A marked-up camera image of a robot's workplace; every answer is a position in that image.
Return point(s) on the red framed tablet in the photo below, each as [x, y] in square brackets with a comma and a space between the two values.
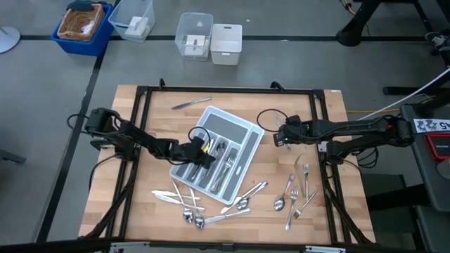
[439, 145]

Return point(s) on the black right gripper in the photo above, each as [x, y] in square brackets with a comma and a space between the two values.
[299, 131]

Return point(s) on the blue plastic bin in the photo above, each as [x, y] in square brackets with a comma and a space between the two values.
[81, 49]

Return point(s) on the black table frame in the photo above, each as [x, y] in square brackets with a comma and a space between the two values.
[228, 89]

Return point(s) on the white printed label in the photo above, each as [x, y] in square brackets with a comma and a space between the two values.
[430, 125]

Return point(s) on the black item on basket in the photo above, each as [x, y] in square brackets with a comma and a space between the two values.
[81, 5]

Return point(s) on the white plastic cutlery tray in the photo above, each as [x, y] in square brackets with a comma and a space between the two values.
[225, 127]

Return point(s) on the grey disc on desk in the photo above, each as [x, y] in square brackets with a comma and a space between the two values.
[444, 168]

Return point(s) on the pile of silver cutlery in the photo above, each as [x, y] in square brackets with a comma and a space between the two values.
[199, 222]

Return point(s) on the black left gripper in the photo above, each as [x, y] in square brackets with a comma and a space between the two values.
[190, 158]

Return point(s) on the black stand foot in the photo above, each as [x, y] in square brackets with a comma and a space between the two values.
[355, 31]

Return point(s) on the tall clear plastic bin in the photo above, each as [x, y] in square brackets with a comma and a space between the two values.
[193, 24]

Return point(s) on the brown wicker basket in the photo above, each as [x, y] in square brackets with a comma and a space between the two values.
[79, 24]

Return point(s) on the white paper in basket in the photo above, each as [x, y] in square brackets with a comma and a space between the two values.
[88, 27]

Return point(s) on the dark grey desk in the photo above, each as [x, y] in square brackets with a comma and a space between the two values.
[422, 168]

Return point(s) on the black diagonal frame leg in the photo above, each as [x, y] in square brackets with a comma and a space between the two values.
[427, 21]

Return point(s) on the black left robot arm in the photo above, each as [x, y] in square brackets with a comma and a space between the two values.
[140, 140]

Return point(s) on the person's shoe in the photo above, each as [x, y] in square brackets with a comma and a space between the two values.
[437, 40]

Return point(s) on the black table-level camera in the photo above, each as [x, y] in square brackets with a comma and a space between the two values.
[227, 247]

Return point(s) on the white plastic bin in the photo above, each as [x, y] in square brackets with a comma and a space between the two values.
[226, 45]

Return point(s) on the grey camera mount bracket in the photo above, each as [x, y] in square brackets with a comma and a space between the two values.
[325, 249]
[130, 247]

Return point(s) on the wide clear plastic bin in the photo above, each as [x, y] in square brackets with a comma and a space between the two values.
[119, 17]

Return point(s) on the grey round stand base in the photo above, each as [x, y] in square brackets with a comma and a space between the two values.
[7, 38]

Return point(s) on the white cardboard box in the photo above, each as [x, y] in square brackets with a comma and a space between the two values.
[195, 45]
[137, 26]

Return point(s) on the dark chair leg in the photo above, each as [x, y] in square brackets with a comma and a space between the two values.
[12, 156]

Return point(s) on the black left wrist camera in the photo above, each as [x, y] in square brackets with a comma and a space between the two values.
[198, 144]

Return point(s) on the black stand base bar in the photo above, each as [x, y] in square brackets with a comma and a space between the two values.
[415, 90]

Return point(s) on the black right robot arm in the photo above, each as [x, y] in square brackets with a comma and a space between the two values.
[351, 128]

